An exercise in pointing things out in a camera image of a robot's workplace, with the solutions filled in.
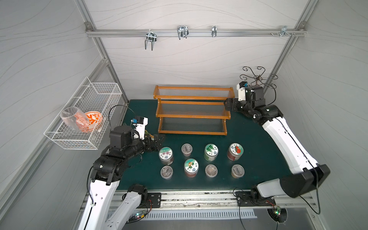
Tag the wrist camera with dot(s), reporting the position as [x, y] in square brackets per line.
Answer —
[139, 124]
[241, 90]

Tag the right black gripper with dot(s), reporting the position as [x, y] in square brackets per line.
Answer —
[234, 104]

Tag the metal hook right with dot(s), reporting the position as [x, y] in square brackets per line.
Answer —
[283, 32]

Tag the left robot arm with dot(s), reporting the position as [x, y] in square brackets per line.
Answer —
[125, 144]

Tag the white wire basket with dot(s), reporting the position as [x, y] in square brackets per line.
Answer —
[90, 96]

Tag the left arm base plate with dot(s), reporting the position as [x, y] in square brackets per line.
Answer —
[151, 200]

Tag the green leaf label jar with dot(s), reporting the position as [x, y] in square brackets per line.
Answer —
[210, 152]

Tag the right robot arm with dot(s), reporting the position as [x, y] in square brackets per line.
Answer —
[306, 173]

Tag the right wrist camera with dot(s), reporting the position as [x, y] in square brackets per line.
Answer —
[241, 90]

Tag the aluminium top rail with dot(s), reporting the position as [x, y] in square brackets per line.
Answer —
[135, 33]

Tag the orange patterned bowl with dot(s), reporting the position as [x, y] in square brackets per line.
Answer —
[95, 121]

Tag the clear glass cup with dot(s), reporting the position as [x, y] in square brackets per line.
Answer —
[74, 118]

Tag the tomato label seed jar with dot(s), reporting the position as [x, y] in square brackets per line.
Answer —
[235, 151]

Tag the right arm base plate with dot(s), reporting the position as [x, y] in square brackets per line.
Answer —
[252, 199]

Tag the metal double hook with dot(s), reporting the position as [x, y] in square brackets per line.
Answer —
[151, 38]
[182, 31]

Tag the orange wooden tiered shelf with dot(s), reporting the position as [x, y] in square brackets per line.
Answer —
[192, 110]

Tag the orange fruit label jar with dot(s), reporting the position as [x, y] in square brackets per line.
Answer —
[191, 167]

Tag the metal double hook middle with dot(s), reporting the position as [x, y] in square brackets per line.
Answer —
[182, 31]

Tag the metal scroll hook stand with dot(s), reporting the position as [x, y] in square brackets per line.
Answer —
[254, 79]

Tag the metal single hook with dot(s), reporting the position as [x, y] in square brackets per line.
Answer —
[214, 31]

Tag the small clear-lid jar top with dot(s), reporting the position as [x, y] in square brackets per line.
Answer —
[187, 149]

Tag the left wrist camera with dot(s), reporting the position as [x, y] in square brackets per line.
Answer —
[139, 124]

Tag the small clear-lid jar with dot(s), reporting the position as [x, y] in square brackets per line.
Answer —
[237, 171]
[166, 172]
[211, 171]
[187, 149]

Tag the flower label seed jar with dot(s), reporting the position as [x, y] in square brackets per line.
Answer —
[166, 155]

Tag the metal double hook left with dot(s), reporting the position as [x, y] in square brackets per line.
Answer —
[151, 38]

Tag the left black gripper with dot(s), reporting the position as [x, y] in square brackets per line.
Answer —
[152, 141]

